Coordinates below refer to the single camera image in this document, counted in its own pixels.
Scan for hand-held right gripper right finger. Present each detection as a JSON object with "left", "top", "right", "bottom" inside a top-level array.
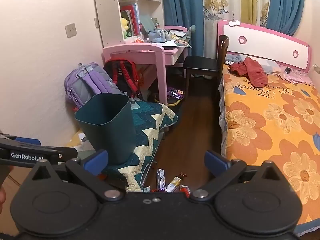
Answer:
[{"left": 189, "top": 150, "right": 291, "bottom": 202}]

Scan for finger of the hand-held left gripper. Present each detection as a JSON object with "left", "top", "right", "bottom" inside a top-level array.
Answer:
[
  {"left": 0, "top": 134, "right": 42, "bottom": 146},
  {"left": 0, "top": 142, "right": 78, "bottom": 159}
]

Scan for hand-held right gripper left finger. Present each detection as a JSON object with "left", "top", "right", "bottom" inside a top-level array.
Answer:
[{"left": 24, "top": 149, "right": 125, "bottom": 203}]

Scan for dark green plastic bin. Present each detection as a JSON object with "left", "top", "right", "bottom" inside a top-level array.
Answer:
[{"left": 74, "top": 93, "right": 137, "bottom": 164}]

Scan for red white wrapper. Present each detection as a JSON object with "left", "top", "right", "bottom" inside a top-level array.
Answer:
[{"left": 179, "top": 184, "right": 192, "bottom": 196}]

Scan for yellow white wrapper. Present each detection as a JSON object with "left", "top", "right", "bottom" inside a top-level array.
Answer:
[{"left": 165, "top": 176, "right": 182, "bottom": 193}]

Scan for yellow paper envelope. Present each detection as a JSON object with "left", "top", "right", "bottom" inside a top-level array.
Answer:
[{"left": 67, "top": 130, "right": 87, "bottom": 148}]

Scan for orange floral bedsheet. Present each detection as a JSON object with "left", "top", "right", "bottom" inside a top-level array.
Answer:
[{"left": 218, "top": 64, "right": 320, "bottom": 230}]

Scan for teal patchwork quilt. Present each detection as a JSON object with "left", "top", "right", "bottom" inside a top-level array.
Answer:
[{"left": 100, "top": 99, "right": 179, "bottom": 193}]

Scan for purple grey backpack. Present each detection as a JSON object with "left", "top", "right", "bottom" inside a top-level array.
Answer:
[{"left": 64, "top": 62, "right": 128, "bottom": 110}]

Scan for purple snack bag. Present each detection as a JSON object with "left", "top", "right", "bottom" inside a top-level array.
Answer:
[{"left": 166, "top": 87, "right": 185, "bottom": 100}]

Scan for black red backpack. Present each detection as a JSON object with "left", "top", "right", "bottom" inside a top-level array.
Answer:
[{"left": 103, "top": 59, "right": 143, "bottom": 100}]

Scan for red garment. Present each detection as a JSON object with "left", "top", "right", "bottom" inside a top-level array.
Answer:
[{"left": 230, "top": 56, "right": 268, "bottom": 87}]

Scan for dark wooden chair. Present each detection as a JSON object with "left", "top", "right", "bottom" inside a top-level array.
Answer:
[{"left": 183, "top": 34, "right": 230, "bottom": 98}]

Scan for light blue pillow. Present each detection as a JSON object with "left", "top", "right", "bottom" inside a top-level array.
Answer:
[{"left": 225, "top": 54, "right": 282, "bottom": 74}]

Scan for pink cloth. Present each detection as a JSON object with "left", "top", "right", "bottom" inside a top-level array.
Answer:
[{"left": 277, "top": 65, "right": 314, "bottom": 87}]

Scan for pink desk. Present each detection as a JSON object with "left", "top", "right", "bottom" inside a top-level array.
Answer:
[{"left": 102, "top": 26, "right": 193, "bottom": 107}]

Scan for colourful magazine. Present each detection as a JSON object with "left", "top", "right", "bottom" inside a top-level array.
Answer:
[{"left": 172, "top": 39, "right": 192, "bottom": 48}]

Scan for white paper sheets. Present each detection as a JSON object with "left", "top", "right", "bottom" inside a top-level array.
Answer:
[{"left": 162, "top": 40, "right": 180, "bottom": 49}]

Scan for bed with floral orange cover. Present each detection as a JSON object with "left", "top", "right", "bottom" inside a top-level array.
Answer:
[{"left": 216, "top": 20, "right": 320, "bottom": 235}]

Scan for yellow plush toy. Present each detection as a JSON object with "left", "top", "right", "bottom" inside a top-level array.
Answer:
[{"left": 120, "top": 17, "right": 130, "bottom": 37}]

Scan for white bookshelf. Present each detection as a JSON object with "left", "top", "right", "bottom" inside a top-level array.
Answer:
[{"left": 92, "top": 0, "right": 165, "bottom": 48}]

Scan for grey green folder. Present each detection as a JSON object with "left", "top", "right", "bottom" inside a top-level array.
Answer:
[{"left": 139, "top": 14, "right": 157, "bottom": 37}]

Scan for row of red books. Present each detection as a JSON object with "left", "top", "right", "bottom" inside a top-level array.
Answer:
[{"left": 120, "top": 3, "right": 142, "bottom": 37}]

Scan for blue curtain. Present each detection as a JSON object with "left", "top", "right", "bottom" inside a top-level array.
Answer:
[
  {"left": 265, "top": 0, "right": 307, "bottom": 37},
  {"left": 161, "top": 0, "right": 205, "bottom": 58}
]

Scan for white tree print curtain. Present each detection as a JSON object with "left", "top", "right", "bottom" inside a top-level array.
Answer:
[{"left": 201, "top": 0, "right": 273, "bottom": 58}]

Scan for beige wall socket plate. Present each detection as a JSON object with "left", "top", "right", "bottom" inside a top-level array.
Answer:
[{"left": 65, "top": 23, "right": 77, "bottom": 38}]

